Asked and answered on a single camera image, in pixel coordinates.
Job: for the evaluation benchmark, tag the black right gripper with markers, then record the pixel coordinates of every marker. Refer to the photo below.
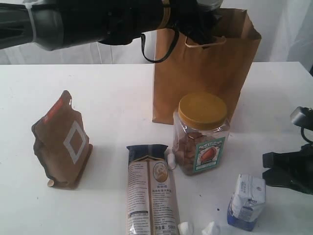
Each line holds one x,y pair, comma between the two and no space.
293,170

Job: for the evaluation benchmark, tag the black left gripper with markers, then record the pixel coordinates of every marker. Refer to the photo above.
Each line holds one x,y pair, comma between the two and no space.
188,19

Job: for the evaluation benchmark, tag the dark can silver lid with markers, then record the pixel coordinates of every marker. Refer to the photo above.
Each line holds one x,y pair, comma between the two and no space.
209,5

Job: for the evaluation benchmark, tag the clear jar yellow lid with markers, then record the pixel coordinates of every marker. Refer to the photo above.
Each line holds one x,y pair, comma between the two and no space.
201,130

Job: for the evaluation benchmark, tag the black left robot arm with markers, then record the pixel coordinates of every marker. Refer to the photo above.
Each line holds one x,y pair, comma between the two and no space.
56,24

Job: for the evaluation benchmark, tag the brown paper bag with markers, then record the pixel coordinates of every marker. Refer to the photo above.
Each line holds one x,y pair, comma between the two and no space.
220,69

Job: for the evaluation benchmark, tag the white blue salt packet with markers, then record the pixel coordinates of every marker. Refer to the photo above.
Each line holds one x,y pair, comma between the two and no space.
247,202

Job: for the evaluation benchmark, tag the white lump bottom right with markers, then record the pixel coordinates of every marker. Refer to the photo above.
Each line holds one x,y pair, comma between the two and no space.
211,229

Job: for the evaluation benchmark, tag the white lump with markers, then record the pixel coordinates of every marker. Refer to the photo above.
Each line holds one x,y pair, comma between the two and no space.
211,229
185,228

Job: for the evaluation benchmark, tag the white cube by pasta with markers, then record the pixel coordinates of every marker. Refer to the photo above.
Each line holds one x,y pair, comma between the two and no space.
171,161

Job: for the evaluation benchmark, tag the white lump bottom left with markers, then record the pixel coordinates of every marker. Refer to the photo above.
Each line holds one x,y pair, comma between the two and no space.
185,228

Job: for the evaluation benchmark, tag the long pasta packet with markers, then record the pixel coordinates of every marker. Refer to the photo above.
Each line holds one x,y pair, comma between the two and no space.
151,203

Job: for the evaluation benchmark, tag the brown standing pouch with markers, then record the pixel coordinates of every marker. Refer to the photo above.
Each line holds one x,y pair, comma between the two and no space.
61,144

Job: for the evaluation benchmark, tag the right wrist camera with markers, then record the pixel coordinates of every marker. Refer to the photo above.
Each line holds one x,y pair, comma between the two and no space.
302,117

